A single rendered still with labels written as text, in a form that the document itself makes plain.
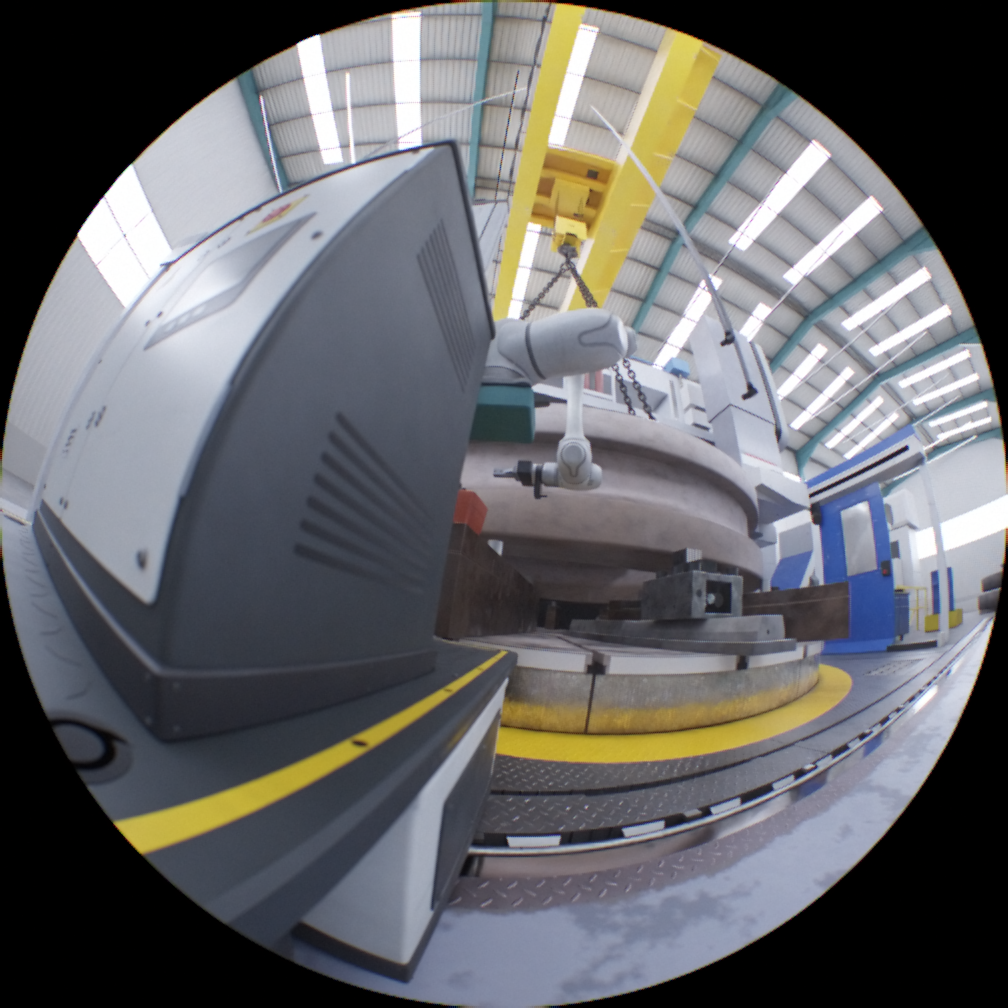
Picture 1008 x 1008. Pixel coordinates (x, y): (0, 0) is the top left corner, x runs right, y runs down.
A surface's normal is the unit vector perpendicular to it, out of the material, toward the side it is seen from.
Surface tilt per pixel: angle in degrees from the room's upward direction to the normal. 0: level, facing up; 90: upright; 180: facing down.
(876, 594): 90
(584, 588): 90
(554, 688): 90
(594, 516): 90
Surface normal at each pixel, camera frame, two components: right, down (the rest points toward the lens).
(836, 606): -0.83, -0.29
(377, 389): 0.98, 0.09
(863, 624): -0.98, -0.17
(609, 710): -0.01, -0.33
